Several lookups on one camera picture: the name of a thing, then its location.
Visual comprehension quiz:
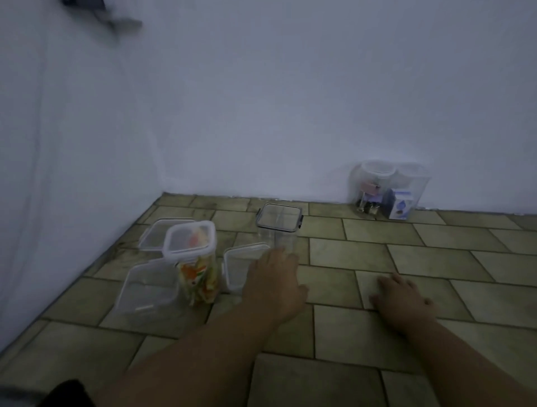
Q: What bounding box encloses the person's right hand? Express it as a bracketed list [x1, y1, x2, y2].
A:
[369, 272, 437, 335]

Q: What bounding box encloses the round clear jar with clips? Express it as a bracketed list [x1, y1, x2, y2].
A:
[350, 159, 398, 217]

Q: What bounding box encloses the person's left forearm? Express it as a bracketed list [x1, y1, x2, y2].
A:
[96, 301, 286, 407]

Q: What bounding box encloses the black-rimmed clear lid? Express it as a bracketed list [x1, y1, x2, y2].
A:
[255, 202, 305, 233]

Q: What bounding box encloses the person's right forearm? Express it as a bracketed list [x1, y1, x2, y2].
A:
[402, 318, 537, 407]

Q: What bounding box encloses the large clear container two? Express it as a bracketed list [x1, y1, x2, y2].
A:
[110, 258, 182, 318]

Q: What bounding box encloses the black sleeve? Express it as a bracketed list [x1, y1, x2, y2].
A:
[40, 379, 96, 407]

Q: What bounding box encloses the large clear container one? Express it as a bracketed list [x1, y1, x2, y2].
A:
[138, 217, 198, 253]

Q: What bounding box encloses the person's left hand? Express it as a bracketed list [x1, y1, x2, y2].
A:
[243, 247, 310, 324]

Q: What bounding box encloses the medium clear container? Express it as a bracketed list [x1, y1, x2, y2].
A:
[222, 242, 272, 295]

